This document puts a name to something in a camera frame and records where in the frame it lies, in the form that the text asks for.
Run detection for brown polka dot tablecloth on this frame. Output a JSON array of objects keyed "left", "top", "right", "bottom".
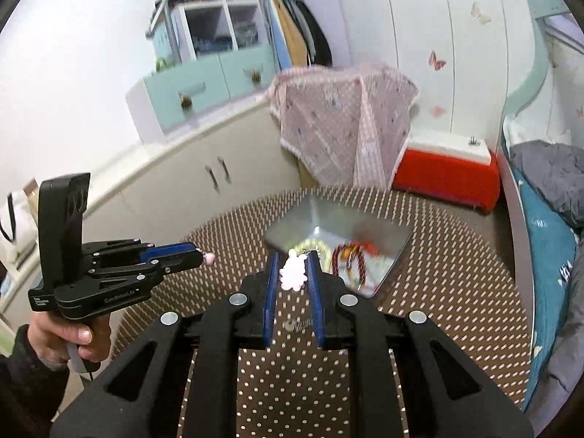
[{"left": 113, "top": 188, "right": 531, "bottom": 437}]

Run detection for dark red bead bracelet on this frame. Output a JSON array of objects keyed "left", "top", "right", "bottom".
[{"left": 330, "top": 241, "right": 368, "bottom": 284}]

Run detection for teal bed sheet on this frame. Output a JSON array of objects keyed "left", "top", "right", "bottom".
[{"left": 506, "top": 143, "right": 583, "bottom": 429}]

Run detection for mint drawer unit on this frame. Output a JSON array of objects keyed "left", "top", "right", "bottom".
[{"left": 127, "top": 43, "right": 276, "bottom": 143}]

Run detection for mint bunk bed frame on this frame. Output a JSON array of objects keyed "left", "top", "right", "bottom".
[{"left": 501, "top": 0, "right": 583, "bottom": 147}]

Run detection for white pink charm jewelry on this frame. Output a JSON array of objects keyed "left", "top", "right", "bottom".
[{"left": 279, "top": 249, "right": 308, "bottom": 292}]

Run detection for grey duvet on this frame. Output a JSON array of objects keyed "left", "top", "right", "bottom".
[{"left": 507, "top": 140, "right": 584, "bottom": 238}]

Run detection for grey metal jewelry box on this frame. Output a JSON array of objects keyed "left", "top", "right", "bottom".
[{"left": 264, "top": 195, "right": 413, "bottom": 303}]

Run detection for red white storage box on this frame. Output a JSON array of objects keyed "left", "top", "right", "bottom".
[{"left": 393, "top": 128, "right": 501, "bottom": 214}]

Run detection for cardboard box under cloth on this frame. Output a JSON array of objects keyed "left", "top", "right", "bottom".
[{"left": 297, "top": 159, "right": 319, "bottom": 189}]

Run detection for hanging clothes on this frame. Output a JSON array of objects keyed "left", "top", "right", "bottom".
[{"left": 260, "top": 0, "right": 333, "bottom": 70}]

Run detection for left hand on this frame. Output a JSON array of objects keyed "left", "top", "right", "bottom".
[{"left": 27, "top": 311, "right": 111, "bottom": 364}]

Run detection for pink checkered bear cloth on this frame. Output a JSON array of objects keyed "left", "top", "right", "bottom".
[{"left": 266, "top": 62, "right": 419, "bottom": 189}]

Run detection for beige curved cabinet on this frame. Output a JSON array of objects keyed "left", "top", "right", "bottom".
[{"left": 82, "top": 103, "right": 300, "bottom": 245}]

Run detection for yellow bead bracelet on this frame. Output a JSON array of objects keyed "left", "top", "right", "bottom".
[{"left": 291, "top": 237, "right": 335, "bottom": 268}]

